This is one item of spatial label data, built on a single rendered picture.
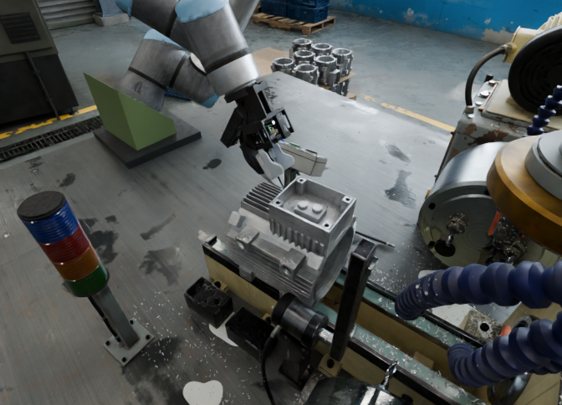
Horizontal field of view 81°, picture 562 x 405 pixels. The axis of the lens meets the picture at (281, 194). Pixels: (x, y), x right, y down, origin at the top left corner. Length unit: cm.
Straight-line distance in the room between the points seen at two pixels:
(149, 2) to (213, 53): 19
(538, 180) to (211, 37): 49
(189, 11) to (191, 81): 76
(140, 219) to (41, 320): 36
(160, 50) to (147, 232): 68
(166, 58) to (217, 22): 78
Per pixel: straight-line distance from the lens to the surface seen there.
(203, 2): 63
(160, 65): 139
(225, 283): 87
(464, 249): 80
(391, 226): 107
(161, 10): 75
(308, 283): 59
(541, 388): 55
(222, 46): 61
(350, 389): 43
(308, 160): 81
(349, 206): 58
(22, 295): 108
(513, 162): 42
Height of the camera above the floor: 153
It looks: 41 degrees down
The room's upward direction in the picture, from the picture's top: straight up
